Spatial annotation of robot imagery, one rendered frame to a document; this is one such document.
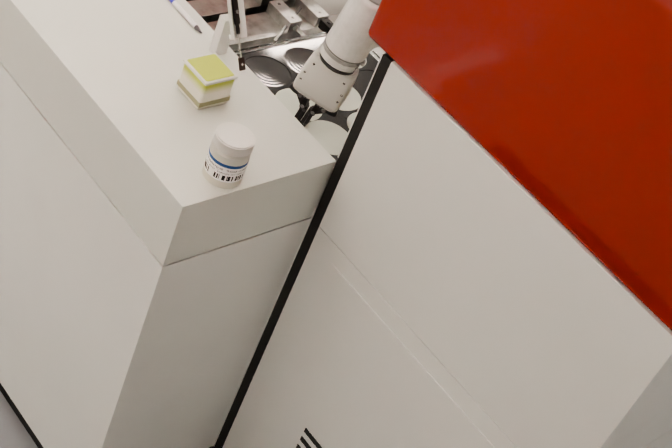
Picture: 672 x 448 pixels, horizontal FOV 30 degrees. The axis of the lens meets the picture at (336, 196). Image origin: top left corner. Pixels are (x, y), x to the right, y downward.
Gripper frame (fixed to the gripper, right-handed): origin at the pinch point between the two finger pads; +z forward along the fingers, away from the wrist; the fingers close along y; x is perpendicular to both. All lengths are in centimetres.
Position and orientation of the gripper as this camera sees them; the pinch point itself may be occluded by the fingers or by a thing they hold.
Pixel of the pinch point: (303, 115)
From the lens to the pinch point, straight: 245.7
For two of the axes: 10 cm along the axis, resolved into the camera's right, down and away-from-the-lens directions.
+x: -3.2, 5.4, -7.8
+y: -8.4, -5.4, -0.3
